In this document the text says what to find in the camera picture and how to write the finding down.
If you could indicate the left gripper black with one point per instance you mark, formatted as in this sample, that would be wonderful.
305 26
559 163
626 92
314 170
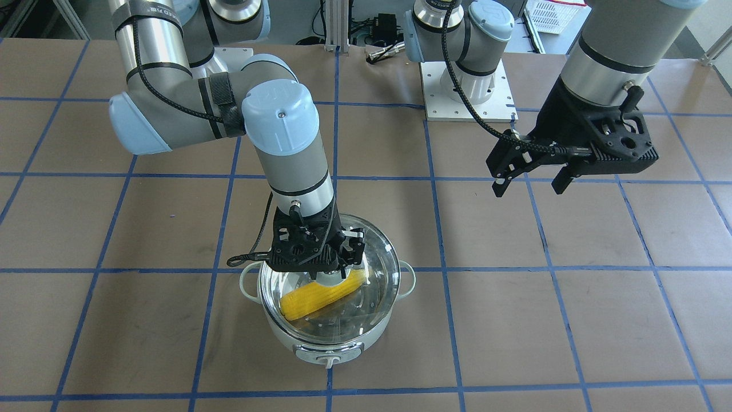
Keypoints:
553 121

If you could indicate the brown grid table mat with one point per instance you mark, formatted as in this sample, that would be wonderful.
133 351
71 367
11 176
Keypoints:
116 295

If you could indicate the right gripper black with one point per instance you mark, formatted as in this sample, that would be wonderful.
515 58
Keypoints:
353 245

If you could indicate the yellow corn cob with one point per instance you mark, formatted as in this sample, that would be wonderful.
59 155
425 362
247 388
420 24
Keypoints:
313 296

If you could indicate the glass pot lid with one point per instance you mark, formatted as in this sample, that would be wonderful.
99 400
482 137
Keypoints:
329 286

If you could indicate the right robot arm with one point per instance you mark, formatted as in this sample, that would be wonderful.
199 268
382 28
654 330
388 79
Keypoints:
177 94

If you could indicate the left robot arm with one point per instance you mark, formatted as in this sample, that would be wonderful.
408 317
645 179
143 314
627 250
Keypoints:
618 45

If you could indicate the white plastic basket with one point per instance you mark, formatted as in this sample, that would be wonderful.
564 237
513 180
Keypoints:
553 17

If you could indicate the white electric pot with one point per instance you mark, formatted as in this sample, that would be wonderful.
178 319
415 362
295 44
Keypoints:
329 320

